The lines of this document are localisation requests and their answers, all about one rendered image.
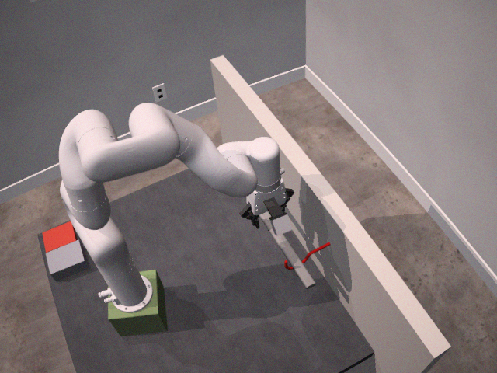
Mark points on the red flat block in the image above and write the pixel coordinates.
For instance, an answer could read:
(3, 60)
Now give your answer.
(59, 236)

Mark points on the grey long rod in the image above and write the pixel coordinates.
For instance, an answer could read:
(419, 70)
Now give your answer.
(289, 253)

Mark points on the grey wall panel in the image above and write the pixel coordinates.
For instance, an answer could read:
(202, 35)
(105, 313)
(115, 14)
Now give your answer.
(396, 326)

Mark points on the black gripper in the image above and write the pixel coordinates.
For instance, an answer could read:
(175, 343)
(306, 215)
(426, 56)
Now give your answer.
(255, 205)

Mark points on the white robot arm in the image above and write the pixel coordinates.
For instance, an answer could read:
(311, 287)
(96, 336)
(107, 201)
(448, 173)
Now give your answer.
(103, 158)

